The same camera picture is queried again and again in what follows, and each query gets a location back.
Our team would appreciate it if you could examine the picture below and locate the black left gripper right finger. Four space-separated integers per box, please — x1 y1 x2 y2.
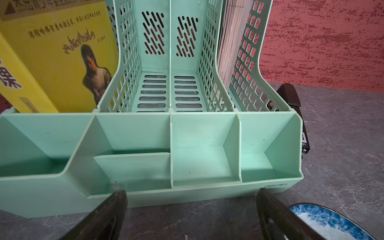
256 188 323 240

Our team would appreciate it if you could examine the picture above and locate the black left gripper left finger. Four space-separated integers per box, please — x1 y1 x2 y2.
61 190 128 240

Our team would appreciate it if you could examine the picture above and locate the blue floral rimmed bowl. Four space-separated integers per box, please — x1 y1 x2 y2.
289 203 374 240

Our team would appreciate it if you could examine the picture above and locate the green plastic desk organizer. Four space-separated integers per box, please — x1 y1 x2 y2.
1 1 303 218

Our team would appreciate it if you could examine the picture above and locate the black stapler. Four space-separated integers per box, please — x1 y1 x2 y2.
268 83 311 155

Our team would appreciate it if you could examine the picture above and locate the yellow book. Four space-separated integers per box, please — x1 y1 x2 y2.
1 1 118 113

